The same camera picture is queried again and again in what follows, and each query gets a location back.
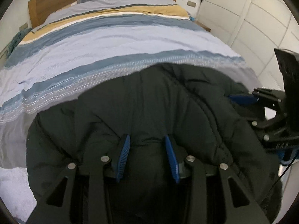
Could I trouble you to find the black puffer jacket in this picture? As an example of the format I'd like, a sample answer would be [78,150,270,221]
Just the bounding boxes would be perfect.
[26,64,282,223]

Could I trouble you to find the white wardrobe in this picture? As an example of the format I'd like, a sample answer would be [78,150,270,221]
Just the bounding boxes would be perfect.
[197,0,298,90]

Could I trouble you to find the striped duvet cover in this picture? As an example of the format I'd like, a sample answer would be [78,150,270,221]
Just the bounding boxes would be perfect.
[1,0,260,223]

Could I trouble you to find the teal cloth beside bed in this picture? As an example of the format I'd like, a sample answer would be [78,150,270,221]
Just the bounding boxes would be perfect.
[7,28,32,59]

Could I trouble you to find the black cable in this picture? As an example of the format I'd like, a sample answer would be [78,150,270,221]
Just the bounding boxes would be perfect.
[261,149,299,201]

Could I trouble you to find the wall switch plate right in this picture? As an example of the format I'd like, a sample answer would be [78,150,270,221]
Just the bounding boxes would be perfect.
[187,1,197,8]

